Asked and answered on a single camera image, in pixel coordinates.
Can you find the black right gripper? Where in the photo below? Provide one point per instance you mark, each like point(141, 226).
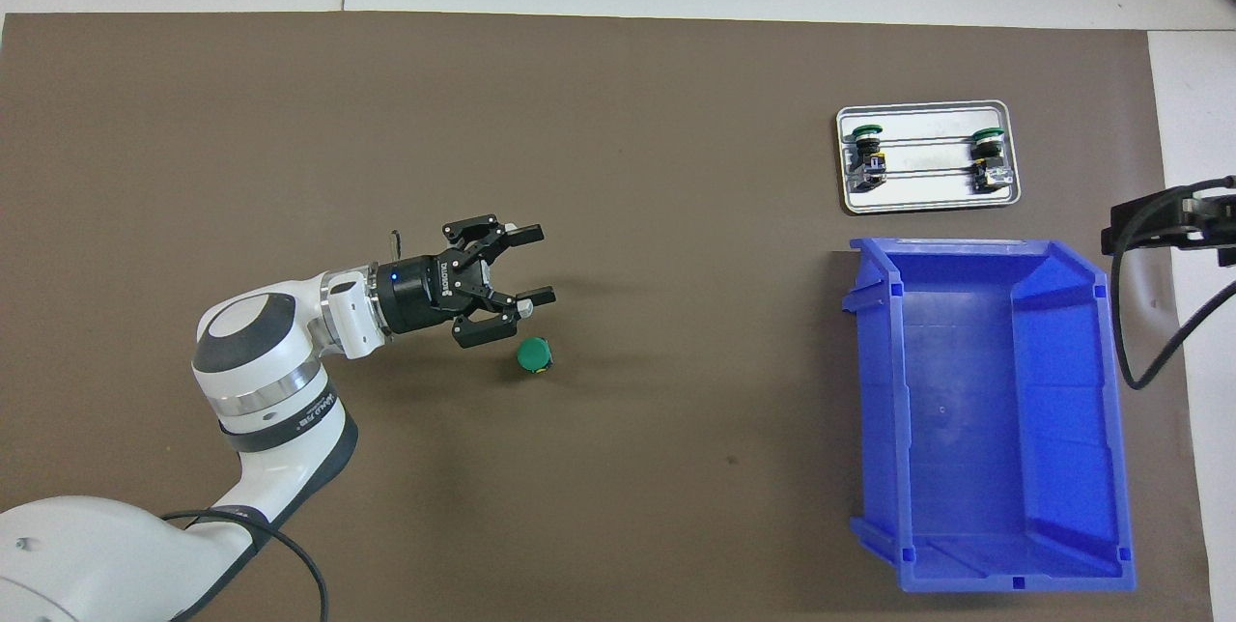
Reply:
point(1207, 221)

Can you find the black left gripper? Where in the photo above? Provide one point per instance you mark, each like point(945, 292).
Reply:
point(420, 292)

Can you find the green push button switch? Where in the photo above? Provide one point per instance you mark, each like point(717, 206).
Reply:
point(533, 354)
point(867, 163)
point(990, 168)

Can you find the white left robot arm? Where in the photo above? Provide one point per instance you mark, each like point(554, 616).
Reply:
point(261, 390)

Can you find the brown table mat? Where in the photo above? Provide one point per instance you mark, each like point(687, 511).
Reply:
point(676, 168)

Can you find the silver metal tray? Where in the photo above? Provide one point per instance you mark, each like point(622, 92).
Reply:
point(927, 199)

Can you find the blue plastic storage bin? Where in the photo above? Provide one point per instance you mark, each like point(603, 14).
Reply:
point(966, 409)

